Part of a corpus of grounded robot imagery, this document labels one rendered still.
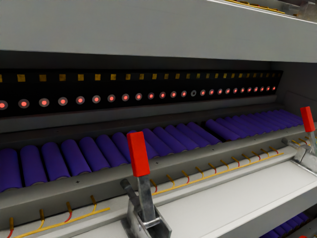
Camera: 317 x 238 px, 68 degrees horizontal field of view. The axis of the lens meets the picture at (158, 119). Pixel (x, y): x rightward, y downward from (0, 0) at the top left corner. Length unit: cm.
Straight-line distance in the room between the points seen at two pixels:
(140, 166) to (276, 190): 18
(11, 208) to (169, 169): 14
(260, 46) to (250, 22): 3
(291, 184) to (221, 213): 12
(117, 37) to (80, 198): 14
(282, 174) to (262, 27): 19
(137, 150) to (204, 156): 12
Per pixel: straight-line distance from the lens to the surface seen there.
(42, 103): 30
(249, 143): 34
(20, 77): 29
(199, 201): 26
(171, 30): 19
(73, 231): 21
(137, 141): 19
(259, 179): 32
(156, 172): 25
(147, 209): 20
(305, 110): 38
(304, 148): 39
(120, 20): 17
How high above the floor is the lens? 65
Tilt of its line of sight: 7 degrees down
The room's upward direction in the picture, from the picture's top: 3 degrees counter-clockwise
